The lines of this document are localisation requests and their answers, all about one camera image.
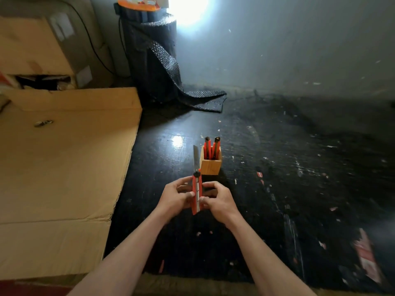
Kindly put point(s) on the person's right hand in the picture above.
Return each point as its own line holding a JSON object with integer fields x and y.
{"x": 220, "y": 203}

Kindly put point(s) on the person's left hand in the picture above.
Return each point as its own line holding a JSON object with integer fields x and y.
{"x": 172, "y": 200}

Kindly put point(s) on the person's right thumb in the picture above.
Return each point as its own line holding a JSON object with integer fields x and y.
{"x": 207, "y": 199}

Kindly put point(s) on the person's left thumb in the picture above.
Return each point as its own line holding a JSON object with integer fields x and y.
{"x": 189, "y": 195}

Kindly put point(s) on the orange utility knife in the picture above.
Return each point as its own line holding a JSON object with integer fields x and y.
{"x": 196, "y": 188}
{"x": 216, "y": 147}
{"x": 207, "y": 148}

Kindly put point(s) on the person's left forearm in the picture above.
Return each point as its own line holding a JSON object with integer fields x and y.
{"x": 123, "y": 258}

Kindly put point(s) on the person's right forearm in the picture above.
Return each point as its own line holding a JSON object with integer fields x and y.
{"x": 265, "y": 258}

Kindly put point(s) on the wooden holder box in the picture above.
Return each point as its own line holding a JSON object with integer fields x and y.
{"x": 210, "y": 164}

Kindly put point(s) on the flat cardboard sheet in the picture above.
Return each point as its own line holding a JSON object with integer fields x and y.
{"x": 61, "y": 175}

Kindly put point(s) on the black textured mat roll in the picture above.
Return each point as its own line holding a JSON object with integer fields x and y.
{"x": 160, "y": 58}

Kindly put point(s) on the small metal blade piece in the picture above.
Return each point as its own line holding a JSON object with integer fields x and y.
{"x": 43, "y": 123}

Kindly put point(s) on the beige padded furniture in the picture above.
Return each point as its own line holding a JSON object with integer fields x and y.
{"x": 80, "y": 36}

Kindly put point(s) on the large cardboard box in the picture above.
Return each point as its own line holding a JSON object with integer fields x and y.
{"x": 34, "y": 49}

